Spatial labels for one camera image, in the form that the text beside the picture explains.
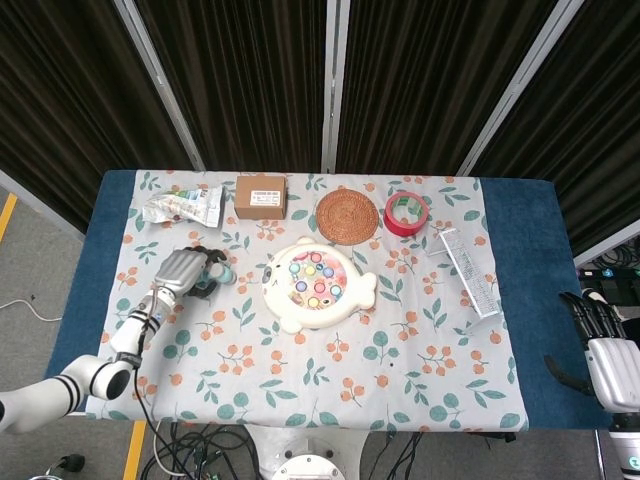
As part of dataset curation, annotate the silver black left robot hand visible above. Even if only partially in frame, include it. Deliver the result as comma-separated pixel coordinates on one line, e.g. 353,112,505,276
152,244,231,301

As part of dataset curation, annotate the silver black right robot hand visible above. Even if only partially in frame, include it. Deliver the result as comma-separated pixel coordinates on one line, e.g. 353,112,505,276
543,291,640,414

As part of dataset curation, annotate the teal toy mallet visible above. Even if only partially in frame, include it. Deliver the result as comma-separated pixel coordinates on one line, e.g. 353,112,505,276
199,262,236,291

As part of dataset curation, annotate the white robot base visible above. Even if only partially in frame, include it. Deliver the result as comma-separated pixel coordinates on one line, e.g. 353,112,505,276
247,424,371,480

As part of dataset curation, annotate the white seal whack-a-mole toy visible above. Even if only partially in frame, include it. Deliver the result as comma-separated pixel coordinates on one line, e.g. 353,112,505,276
260,237,378,335

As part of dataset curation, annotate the crumpled silver snack bag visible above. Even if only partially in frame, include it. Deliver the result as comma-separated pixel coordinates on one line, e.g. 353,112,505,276
142,183,225,230

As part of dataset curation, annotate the black power strip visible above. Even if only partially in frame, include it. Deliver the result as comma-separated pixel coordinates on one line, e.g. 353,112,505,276
574,266,640,301

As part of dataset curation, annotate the brown cardboard box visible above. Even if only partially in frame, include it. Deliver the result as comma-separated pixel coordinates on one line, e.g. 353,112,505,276
234,174,290,221

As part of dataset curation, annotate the blue table cover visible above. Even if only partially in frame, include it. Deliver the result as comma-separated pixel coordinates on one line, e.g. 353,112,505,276
44,169,609,431

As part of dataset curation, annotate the floral fruit print tablecloth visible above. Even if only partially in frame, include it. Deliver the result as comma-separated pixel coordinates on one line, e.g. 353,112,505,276
84,169,529,432

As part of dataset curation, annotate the clear plastic ruler box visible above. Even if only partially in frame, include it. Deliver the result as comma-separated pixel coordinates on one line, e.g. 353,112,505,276
427,227,502,326

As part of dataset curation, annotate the round woven rattan coaster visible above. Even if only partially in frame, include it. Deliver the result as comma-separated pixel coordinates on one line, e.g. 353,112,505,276
315,186,380,246

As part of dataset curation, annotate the dark pleated partition panel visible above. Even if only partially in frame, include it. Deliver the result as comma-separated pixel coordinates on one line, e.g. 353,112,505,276
134,0,331,174
337,0,559,176
472,0,640,256
0,0,194,234

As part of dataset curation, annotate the black caster wheel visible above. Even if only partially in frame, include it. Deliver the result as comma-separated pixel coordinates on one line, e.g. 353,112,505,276
47,452,85,476

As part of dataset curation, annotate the red tape roll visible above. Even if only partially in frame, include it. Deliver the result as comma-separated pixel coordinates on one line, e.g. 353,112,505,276
383,191,431,238

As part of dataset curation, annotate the white floor cable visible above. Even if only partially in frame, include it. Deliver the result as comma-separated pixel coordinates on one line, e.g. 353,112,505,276
0,298,64,322

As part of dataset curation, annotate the black floor cable tangle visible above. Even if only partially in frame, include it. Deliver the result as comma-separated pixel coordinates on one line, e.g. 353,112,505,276
134,417,261,480

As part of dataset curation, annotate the grey aluminium partition post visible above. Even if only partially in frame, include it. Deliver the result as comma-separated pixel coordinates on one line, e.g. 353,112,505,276
321,0,351,174
112,0,206,171
457,0,585,176

